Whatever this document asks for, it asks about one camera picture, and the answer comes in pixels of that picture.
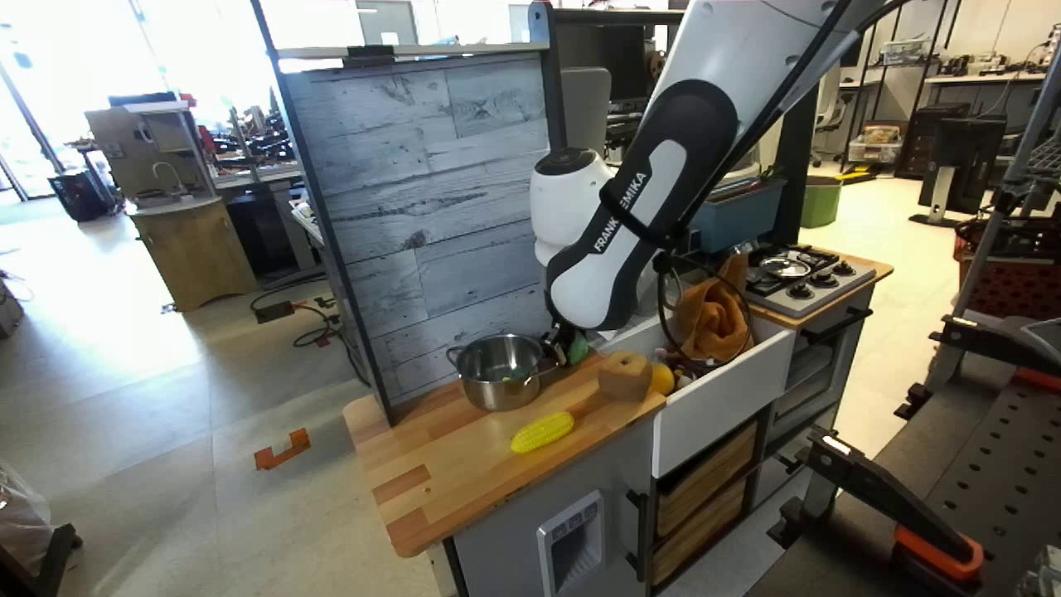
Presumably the yellow toy corn cob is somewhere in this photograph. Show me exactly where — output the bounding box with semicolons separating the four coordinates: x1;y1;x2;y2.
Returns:
510;411;575;454

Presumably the grey toy cabinet door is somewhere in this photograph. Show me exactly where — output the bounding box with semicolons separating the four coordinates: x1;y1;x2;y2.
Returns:
452;421;657;597

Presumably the white toy kitchen sink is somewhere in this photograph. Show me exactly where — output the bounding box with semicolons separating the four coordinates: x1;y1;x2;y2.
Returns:
595;315;798;479

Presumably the toy kitchen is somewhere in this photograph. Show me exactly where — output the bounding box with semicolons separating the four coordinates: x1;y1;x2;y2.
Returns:
249;0;896;597

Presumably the grey toy stove top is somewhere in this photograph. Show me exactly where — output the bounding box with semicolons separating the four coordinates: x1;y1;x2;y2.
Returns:
740;244;878;320

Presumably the toy oven door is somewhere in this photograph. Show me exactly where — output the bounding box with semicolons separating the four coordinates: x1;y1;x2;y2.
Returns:
764;308;871;444

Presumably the steel pot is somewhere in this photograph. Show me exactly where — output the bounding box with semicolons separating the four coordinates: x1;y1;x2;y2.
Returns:
447;333;574;413

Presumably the orange cloth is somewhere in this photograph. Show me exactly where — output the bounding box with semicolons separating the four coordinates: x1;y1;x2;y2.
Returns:
670;253;755;362

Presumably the blue plastic bin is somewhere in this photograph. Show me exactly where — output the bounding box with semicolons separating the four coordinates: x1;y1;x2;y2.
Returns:
686;177;787;255

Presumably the small steel pan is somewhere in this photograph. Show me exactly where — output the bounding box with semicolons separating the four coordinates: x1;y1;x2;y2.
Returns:
758;256;814;281

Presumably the green bin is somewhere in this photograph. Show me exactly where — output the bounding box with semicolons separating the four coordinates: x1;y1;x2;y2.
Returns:
799;175;843;230

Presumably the wooden cabinet with sink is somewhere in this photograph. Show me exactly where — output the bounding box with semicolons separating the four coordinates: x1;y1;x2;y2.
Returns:
85;99;259;313

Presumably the black metal shelf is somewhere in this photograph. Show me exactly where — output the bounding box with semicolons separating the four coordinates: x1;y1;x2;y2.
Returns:
836;0;958;177

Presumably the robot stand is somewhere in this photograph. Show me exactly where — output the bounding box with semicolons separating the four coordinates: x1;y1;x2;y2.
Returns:
767;315;1061;597

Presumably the black monitor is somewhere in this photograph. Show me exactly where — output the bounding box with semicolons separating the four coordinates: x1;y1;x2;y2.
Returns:
909;115;1009;227

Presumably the red crate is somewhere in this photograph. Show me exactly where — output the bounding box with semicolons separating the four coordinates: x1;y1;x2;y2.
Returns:
952;216;1061;323

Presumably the black bag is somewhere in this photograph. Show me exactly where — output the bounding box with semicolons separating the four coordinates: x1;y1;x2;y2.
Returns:
48;168;110;224

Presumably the clear plastic bag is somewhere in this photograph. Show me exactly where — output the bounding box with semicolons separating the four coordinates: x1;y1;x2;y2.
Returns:
0;459;56;575

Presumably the black cabinet door handle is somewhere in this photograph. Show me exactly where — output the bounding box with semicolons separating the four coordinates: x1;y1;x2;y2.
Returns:
625;488;650;583

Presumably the black oven door handle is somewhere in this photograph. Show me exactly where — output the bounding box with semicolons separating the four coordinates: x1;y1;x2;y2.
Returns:
799;307;874;346

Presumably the black cable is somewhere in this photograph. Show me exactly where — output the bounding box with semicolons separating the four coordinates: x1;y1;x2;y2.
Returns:
250;278;347;350

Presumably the orange bracket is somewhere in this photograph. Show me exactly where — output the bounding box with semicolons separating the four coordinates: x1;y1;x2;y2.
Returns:
253;427;312;472

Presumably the black clamp with orange handle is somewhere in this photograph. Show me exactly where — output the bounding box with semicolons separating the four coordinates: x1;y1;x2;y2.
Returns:
767;426;987;586

